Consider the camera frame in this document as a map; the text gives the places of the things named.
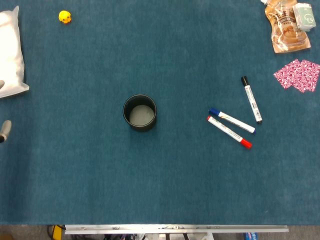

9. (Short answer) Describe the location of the pink patterned paper sheet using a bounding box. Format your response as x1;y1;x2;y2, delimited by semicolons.
291;59;320;94
273;59;310;90

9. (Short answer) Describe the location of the brown spouted snack pouch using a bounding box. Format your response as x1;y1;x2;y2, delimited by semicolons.
260;0;312;54

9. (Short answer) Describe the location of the blue-capped whiteboard marker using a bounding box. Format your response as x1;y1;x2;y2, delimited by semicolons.
208;107;257;135

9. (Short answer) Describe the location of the black-capped whiteboard marker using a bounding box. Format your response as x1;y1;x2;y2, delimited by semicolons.
240;75;263;125

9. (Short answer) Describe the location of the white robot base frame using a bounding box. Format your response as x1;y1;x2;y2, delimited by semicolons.
143;233;213;240

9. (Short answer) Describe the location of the yellow black device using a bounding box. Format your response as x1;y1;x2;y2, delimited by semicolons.
51;224;66;240

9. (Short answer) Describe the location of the aluminium table edge rail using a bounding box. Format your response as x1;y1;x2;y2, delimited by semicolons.
64;224;290;235

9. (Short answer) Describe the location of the white pillow bag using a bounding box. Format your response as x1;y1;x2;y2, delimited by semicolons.
0;5;30;99

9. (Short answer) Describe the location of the black cylindrical pen cup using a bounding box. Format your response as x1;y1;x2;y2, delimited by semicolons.
122;94;158;132

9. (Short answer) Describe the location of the green white tissue pack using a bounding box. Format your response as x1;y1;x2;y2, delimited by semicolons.
292;2;317;32

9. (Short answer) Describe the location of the red-capped whiteboard marker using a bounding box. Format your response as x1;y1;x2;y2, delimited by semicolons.
206;115;253;150

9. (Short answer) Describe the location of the yellow rubber duck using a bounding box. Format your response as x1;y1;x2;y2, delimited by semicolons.
58;10;73;25

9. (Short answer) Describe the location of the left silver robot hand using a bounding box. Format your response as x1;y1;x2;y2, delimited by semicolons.
0;79;13;144

